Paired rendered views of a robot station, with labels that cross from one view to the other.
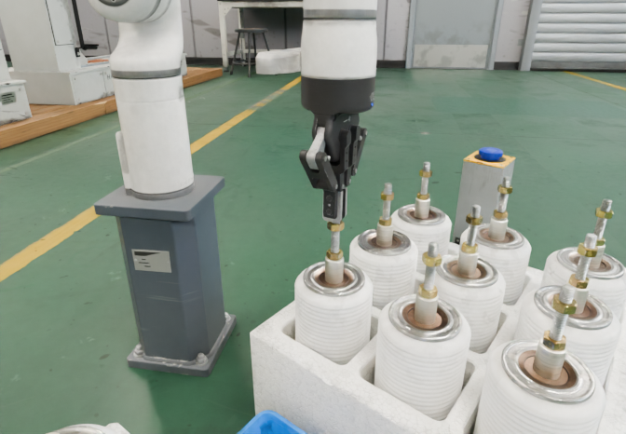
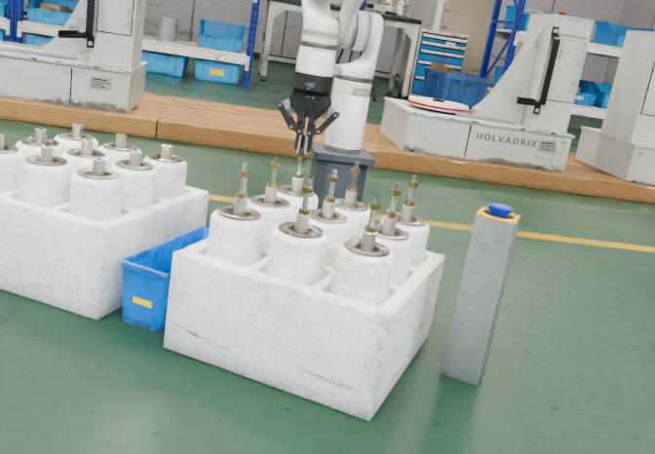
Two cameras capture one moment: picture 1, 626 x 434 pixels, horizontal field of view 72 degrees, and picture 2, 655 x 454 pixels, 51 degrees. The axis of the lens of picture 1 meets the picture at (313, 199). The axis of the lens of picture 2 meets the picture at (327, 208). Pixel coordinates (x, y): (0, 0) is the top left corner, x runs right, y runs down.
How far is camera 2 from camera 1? 134 cm
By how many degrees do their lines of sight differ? 67
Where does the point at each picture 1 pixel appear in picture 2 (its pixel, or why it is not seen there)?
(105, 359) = not seen: hidden behind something
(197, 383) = not seen: hidden behind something
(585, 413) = (214, 216)
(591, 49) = not seen: outside the picture
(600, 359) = (273, 248)
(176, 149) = (340, 122)
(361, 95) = (300, 81)
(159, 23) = (366, 53)
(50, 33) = (641, 100)
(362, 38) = (304, 54)
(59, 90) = (621, 161)
